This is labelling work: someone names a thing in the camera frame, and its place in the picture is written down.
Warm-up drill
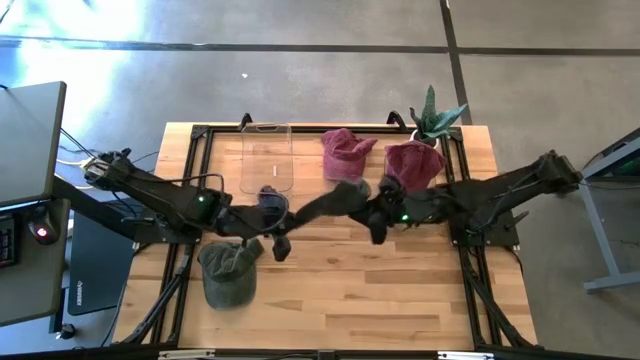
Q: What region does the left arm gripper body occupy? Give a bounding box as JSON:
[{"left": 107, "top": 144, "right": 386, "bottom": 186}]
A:
[{"left": 244, "top": 185, "right": 294, "bottom": 263}]

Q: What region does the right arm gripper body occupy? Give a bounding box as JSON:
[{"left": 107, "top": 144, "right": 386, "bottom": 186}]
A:
[{"left": 367, "top": 174, "right": 405, "bottom": 246}]

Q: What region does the green baseball cap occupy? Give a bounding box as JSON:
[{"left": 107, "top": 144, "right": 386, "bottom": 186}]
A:
[
  {"left": 196, "top": 237, "right": 266, "bottom": 310},
  {"left": 297, "top": 178, "right": 374, "bottom": 232}
]

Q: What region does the maroon baseball cap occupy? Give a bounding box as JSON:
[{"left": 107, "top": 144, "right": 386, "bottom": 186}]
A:
[
  {"left": 383, "top": 139, "right": 448, "bottom": 195},
  {"left": 320, "top": 127, "right": 379, "bottom": 184}
]

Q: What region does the green plant in white pot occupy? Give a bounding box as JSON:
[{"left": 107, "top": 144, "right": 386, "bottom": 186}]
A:
[{"left": 408, "top": 84, "right": 469, "bottom": 149}]

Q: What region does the black closed laptop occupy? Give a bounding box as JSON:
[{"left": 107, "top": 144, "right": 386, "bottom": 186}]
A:
[{"left": 67, "top": 212, "right": 137, "bottom": 317}]

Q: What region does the black computer mouse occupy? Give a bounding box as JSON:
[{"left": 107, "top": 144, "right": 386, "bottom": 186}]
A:
[{"left": 27, "top": 205, "right": 61, "bottom": 247}]

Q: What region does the grey computer monitor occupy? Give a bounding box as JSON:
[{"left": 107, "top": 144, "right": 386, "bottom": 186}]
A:
[{"left": 0, "top": 81, "right": 67, "bottom": 209}]

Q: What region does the black keyboard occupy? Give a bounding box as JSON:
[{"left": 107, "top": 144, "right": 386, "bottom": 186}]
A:
[{"left": 0, "top": 213, "right": 22, "bottom": 270}]

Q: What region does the silver metal bracket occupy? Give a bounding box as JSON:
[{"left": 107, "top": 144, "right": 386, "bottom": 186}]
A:
[
  {"left": 158, "top": 349, "right": 216, "bottom": 360},
  {"left": 438, "top": 351, "right": 495, "bottom": 360}
]

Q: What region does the grey metal desk frame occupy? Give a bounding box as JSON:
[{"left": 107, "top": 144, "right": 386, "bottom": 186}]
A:
[{"left": 551, "top": 127, "right": 640, "bottom": 294}]

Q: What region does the black cable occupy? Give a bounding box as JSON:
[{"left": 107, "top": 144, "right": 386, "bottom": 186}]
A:
[{"left": 59, "top": 127, "right": 101, "bottom": 157}]

